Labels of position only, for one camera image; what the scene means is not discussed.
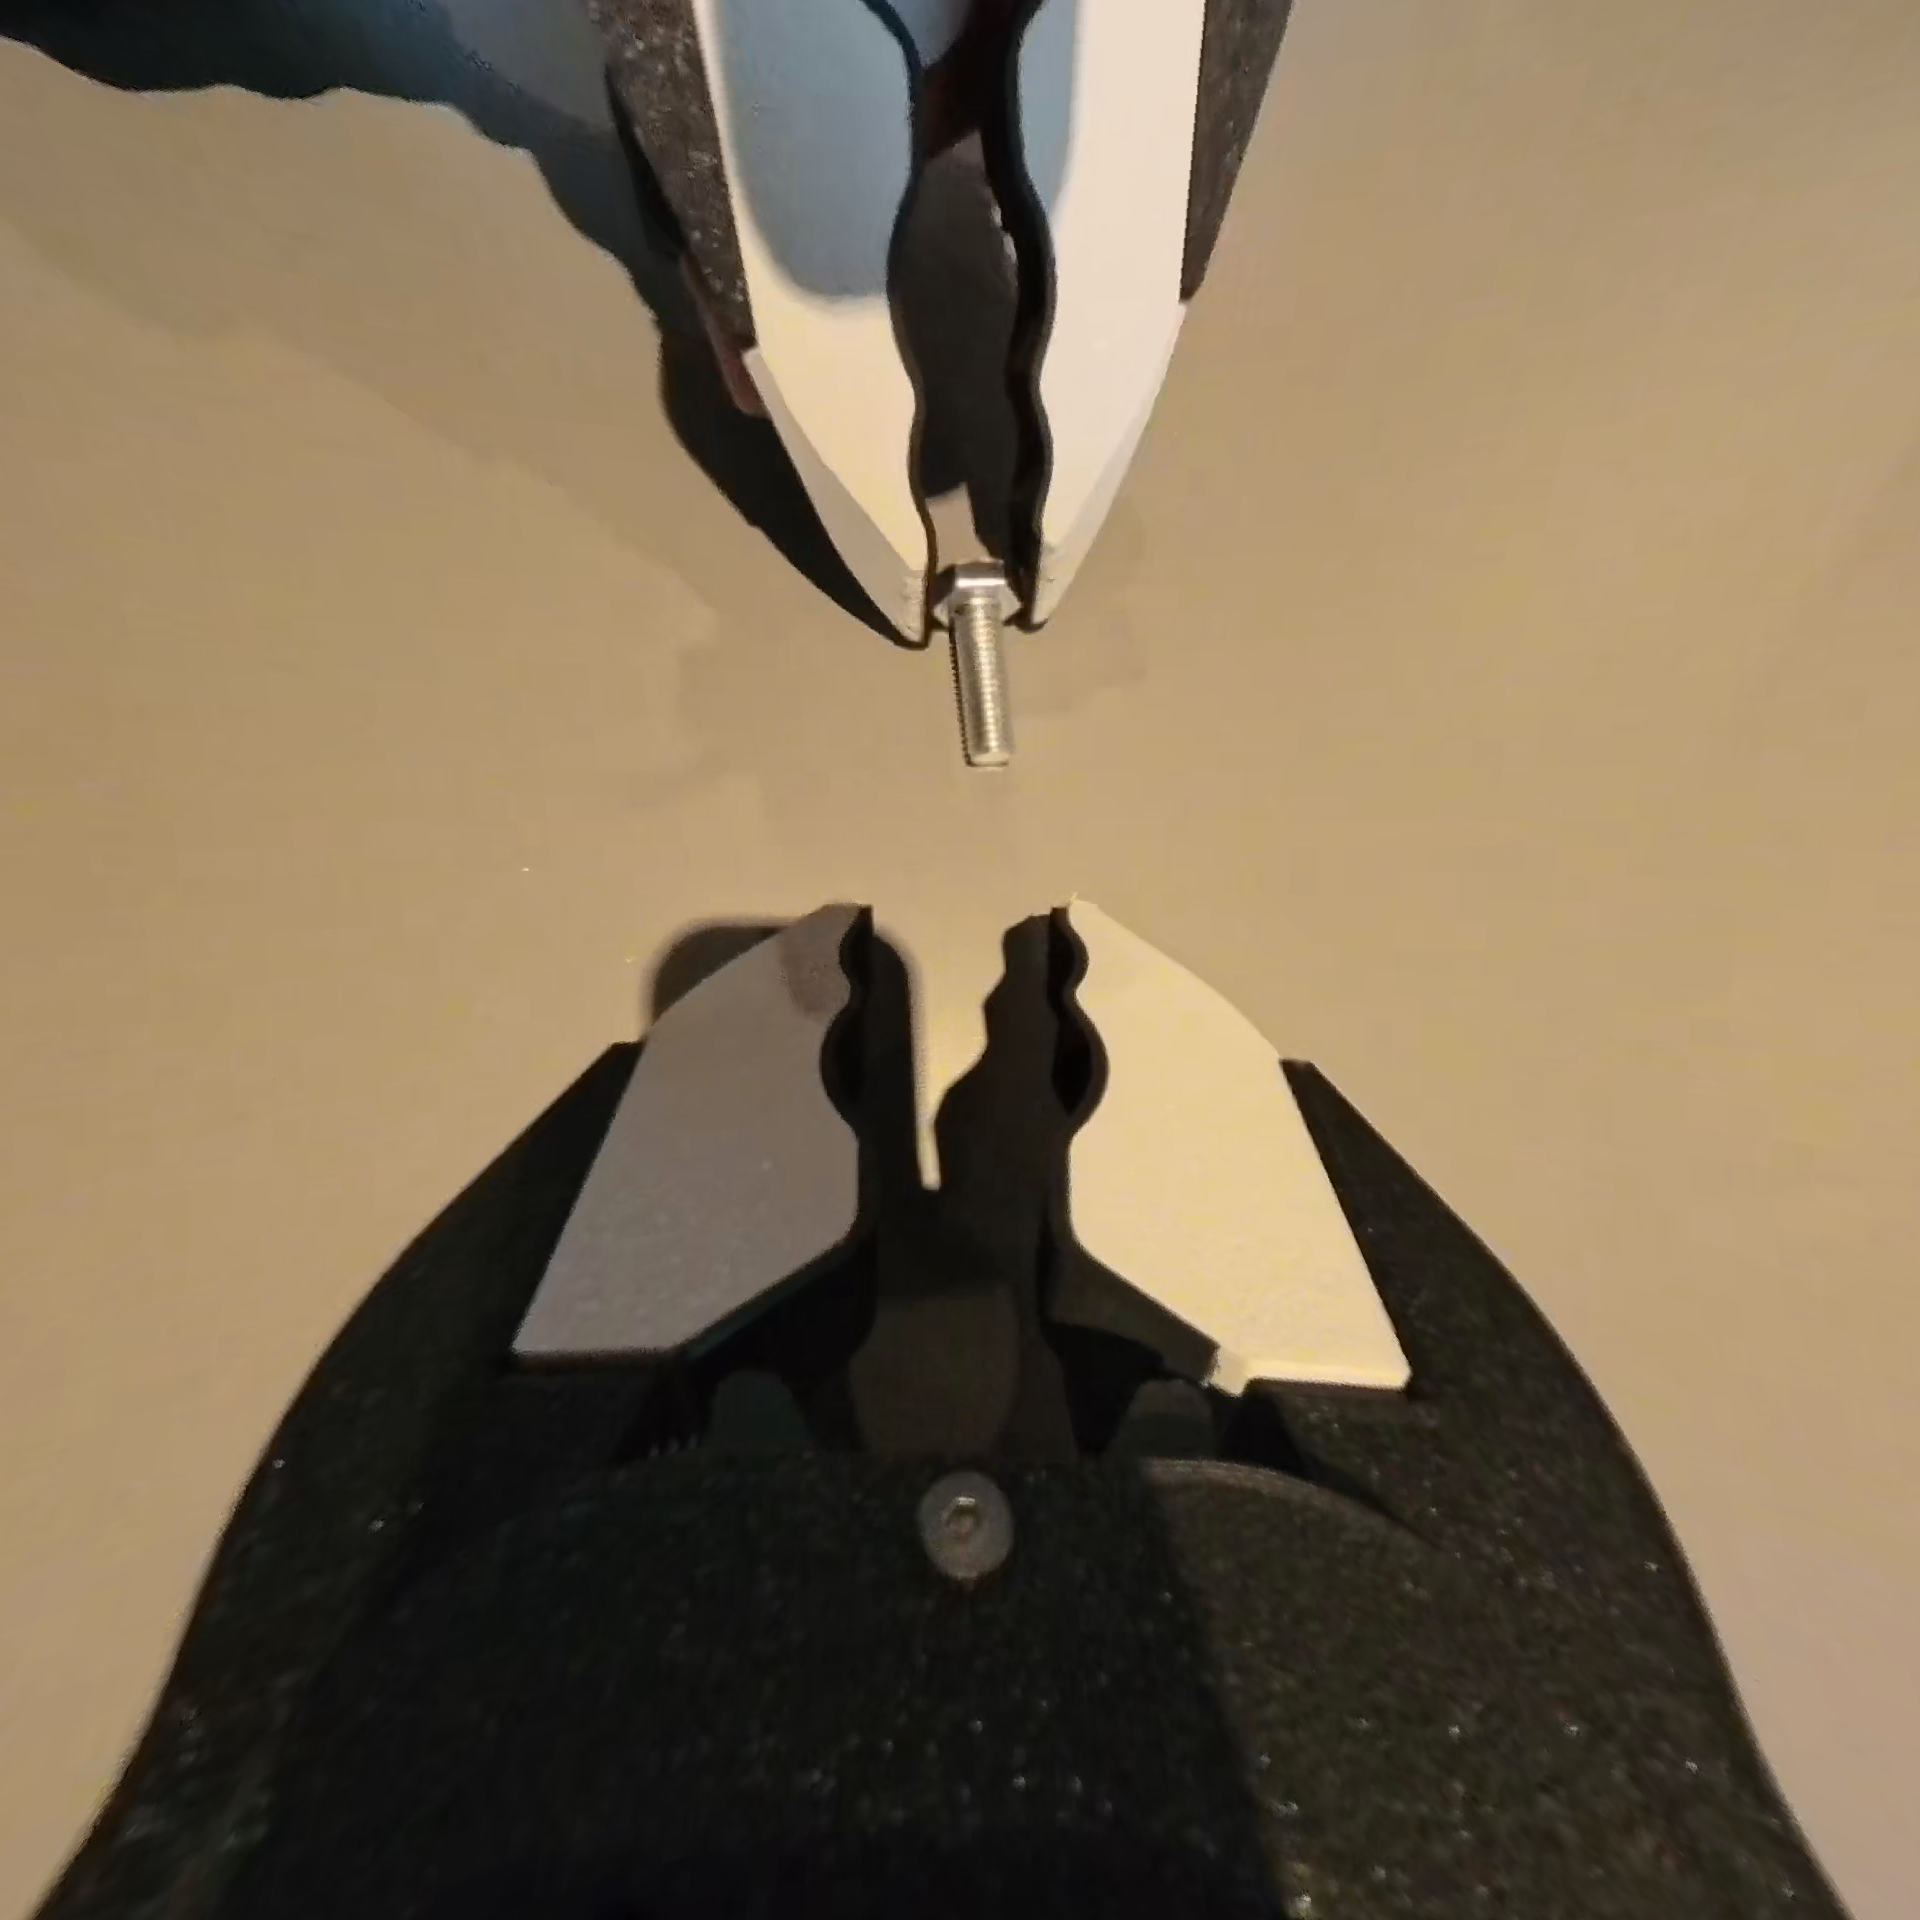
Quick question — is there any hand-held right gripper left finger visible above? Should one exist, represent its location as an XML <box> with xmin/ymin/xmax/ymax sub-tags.
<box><xmin>509</xmin><ymin>900</ymin><xmax>887</xmax><ymax>1367</ymax></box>

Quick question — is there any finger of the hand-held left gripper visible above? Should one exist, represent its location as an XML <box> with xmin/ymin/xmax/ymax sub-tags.
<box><xmin>691</xmin><ymin>0</ymin><xmax>968</xmax><ymax>647</ymax></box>
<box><xmin>995</xmin><ymin>0</ymin><xmax>1205</xmax><ymax>632</ymax></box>

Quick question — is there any silver hex bolt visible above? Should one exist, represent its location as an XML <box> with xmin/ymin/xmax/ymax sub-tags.
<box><xmin>931</xmin><ymin>558</ymin><xmax>1024</xmax><ymax>770</ymax></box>

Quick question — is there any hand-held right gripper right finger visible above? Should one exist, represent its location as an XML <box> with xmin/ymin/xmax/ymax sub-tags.
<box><xmin>1041</xmin><ymin>895</ymin><xmax>1414</xmax><ymax>1400</ymax></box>

